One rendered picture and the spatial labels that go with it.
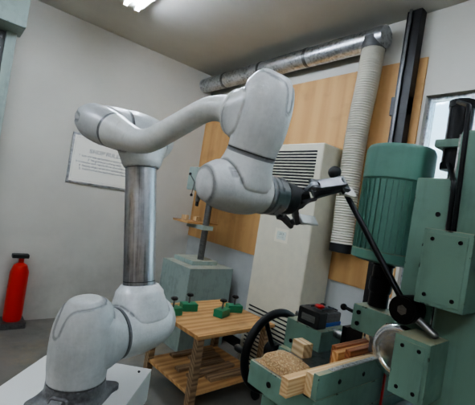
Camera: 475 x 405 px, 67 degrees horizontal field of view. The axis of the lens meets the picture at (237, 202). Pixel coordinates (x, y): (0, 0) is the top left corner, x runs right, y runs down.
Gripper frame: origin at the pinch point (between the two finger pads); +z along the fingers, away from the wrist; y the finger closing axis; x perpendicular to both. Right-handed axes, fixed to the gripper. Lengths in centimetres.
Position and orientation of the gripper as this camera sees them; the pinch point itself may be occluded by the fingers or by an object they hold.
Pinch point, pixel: (331, 207)
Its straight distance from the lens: 98.3
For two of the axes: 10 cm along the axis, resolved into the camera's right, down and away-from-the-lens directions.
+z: 7.6, 1.3, 6.3
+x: -2.8, -8.2, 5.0
